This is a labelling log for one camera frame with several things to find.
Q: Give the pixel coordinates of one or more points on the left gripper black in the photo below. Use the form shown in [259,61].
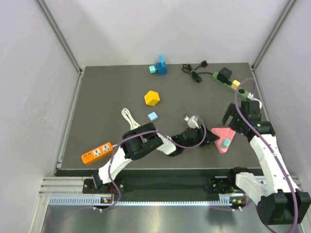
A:
[210,137]

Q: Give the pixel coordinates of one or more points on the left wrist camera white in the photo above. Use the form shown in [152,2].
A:
[192,121]

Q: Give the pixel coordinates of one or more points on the white slotted cable duct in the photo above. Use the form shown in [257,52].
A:
[105,201]

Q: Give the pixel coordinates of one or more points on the light blue plug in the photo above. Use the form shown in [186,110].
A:
[152,116]
[161,59]

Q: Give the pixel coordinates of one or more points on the orange power strip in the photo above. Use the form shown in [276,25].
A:
[97,153]

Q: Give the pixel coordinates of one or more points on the pink triangular socket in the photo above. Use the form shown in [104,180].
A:
[223,133]

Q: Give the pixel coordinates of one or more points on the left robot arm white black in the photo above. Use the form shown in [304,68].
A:
[139,142]

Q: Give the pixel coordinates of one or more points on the light blue plug atop cube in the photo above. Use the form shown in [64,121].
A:
[161,59]

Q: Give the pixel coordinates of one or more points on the teal plug on blue cube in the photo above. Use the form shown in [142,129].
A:
[152,69]

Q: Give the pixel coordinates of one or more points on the black cube adapter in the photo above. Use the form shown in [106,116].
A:
[224,75]

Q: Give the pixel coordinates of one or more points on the yellow cube plug adapter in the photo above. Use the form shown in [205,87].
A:
[152,98]

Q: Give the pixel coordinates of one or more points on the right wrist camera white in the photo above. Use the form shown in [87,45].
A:
[251,97]

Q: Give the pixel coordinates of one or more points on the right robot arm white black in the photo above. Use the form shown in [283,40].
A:
[278,201]

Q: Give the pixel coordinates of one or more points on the teal plug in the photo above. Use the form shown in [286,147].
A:
[152,69]
[225,143]

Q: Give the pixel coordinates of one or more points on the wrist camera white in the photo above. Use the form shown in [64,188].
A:
[251,97]
[192,121]

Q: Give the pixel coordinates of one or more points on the yellow plug on green strip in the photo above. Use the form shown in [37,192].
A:
[235,84]

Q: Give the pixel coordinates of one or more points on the green power strip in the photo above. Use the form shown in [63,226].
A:
[242,93]

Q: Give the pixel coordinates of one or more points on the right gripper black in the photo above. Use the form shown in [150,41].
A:
[231,110]

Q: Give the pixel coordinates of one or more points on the blue cube socket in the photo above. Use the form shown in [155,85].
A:
[161,69]

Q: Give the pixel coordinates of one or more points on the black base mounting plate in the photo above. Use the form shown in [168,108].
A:
[127,185]

